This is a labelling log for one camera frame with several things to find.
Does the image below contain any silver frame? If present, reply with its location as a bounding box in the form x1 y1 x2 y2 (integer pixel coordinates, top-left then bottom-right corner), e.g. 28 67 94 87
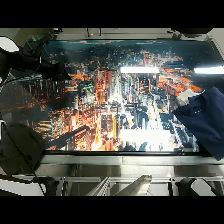
0 28 224 197

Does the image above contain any blue T-shirt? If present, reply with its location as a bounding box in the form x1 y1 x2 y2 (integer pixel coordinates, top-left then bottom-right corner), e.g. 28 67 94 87
172 86 224 162

